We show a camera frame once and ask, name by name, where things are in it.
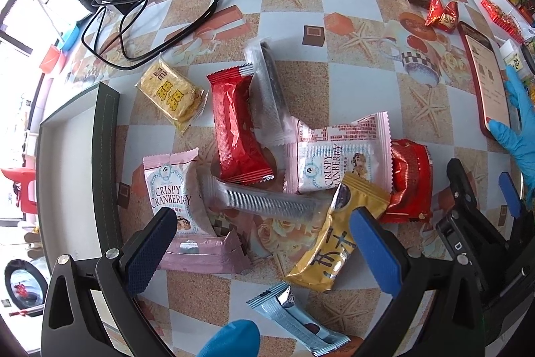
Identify gold snack packet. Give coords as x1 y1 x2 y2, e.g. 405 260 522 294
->
286 173 391 293

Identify clear dark biscuit packet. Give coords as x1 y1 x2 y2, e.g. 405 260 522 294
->
244 39 296 147
198 172 330 225

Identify yellow rice cracker packet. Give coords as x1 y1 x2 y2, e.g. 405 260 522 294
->
136 57 209 134

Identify right blue gloved hand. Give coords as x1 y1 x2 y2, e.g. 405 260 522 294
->
488 64 535 211

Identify left blue gloved hand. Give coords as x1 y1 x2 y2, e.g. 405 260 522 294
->
197 320 261 357

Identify red crinkled snack packet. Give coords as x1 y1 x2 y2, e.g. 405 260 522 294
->
379 139 433 224

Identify pink plain snack packet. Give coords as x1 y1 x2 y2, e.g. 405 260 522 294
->
159 230 251 275

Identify pink cranberry packet left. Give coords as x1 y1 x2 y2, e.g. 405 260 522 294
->
142 148 215 237

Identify pink cranberry packet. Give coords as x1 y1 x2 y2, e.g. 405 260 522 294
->
142 148 215 237
284 111 393 194

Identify dark green white tray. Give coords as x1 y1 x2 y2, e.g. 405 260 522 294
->
36 82 122 269

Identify small white box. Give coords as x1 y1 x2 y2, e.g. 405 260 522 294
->
500 39 523 72

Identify light blue snack packet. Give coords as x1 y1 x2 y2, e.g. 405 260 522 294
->
247 282 350 356

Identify red plastic stool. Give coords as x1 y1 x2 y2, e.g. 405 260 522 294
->
1 167 38 215

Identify pink cranberry packet right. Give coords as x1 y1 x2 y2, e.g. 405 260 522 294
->
284 111 393 194

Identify long red snack packet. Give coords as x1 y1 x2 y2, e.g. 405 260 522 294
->
207 63 275 185

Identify red foil candy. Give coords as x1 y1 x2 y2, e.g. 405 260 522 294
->
425 0 459 33

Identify clear dark biscuit packet upright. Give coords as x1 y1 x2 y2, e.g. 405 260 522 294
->
244 39 296 147

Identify brown chocolate bar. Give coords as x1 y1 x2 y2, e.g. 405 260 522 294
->
407 0 431 10

